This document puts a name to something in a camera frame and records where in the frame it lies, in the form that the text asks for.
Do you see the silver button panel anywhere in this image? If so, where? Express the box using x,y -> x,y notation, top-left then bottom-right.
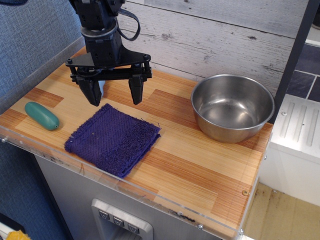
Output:
91,198 -> 154,240

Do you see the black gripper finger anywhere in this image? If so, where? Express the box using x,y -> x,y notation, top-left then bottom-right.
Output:
76,77 -> 102,106
128,74 -> 144,105

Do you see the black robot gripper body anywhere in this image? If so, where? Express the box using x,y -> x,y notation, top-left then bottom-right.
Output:
65,32 -> 152,82

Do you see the blue handled grey scoop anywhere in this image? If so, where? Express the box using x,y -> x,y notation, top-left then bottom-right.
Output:
98,80 -> 106,97

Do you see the clear acrylic table guard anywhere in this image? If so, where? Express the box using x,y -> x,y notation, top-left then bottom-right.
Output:
0,124 -> 272,240

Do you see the stainless steel bowl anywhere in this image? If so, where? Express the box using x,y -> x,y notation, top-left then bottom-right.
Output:
190,74 -> 275,143

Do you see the white cabinet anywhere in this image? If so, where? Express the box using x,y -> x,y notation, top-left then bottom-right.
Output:
259,94 -> 320,206

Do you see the green oval soap toy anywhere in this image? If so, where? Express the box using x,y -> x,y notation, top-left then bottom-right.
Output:
24,101 -> 60,131

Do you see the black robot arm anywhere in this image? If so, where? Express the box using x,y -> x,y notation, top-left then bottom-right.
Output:
65,0 -> 152,106

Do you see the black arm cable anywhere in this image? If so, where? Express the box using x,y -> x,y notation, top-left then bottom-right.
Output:
116,7 -> 141,42

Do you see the yellow object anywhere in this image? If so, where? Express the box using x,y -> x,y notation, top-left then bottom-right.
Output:
6,230 -> 31,240

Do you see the blue cloth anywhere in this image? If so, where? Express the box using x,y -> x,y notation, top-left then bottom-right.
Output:
64,104 -> 161,179

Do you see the dark metal post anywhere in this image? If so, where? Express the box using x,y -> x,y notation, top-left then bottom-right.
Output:
268,0 -> 320,124

